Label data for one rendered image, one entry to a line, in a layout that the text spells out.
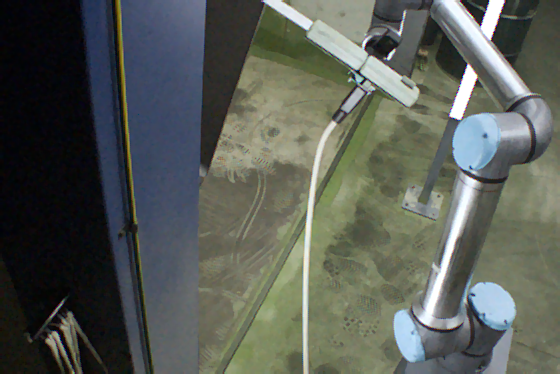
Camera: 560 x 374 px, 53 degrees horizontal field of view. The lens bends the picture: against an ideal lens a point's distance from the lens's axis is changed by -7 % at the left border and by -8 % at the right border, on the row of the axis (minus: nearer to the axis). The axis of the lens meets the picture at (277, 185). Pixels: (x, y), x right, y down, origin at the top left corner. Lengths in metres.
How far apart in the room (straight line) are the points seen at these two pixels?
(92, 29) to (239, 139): 2.86
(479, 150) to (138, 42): 0.89
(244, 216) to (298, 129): 0.73
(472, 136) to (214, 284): 1.61
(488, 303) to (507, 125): 0.59
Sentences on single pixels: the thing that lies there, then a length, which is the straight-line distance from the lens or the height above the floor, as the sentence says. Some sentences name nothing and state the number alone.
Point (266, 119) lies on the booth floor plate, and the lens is 3.41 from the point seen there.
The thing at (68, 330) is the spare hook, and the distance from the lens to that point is 0.68.
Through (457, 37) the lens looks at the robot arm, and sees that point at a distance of 1.59.
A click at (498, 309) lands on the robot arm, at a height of 0.91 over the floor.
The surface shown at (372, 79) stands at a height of 1.39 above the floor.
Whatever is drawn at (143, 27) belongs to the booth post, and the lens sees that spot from 0.48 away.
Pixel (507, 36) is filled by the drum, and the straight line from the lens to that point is 4.06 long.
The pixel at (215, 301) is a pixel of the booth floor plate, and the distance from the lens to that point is 2.56.
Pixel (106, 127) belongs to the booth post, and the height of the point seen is 1.87.
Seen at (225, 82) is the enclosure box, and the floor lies 0.95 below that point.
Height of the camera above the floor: 2.18
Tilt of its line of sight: 45 degrees down
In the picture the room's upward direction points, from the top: 9 degrees clockwise
